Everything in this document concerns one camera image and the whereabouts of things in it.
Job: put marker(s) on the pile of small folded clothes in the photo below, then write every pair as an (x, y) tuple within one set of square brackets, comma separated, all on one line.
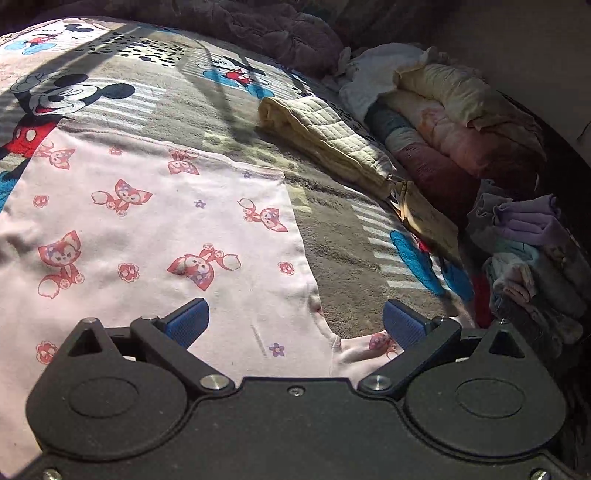
[(537, 275)]

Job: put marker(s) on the folded yellow quilted blanket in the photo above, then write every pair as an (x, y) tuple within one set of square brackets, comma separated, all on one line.
[(315, 128)]

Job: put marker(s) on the pink fox print garment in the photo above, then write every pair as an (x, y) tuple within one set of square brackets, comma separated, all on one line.
[(107, 226)]

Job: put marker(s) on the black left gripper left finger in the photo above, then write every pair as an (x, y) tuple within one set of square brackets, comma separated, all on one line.
[(165, 341)]

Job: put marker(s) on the stack of folded quilts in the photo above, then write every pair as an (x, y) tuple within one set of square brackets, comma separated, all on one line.
[(451, 130)]

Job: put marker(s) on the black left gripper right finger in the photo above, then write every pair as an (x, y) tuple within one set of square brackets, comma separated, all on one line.
[(425, 343)]

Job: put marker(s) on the Mickey Mouse bed blanket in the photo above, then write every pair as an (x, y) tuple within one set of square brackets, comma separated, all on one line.
[(200, 93)]

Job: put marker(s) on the white crumpled sheet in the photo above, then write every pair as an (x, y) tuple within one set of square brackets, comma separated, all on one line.
[(362, 80)]

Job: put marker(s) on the purple crumpled comforter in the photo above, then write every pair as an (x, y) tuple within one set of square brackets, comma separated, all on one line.
[(294, 39)]

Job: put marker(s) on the yellow patterned folded cloth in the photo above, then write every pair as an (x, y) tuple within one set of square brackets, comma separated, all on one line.
[(434, 229)]

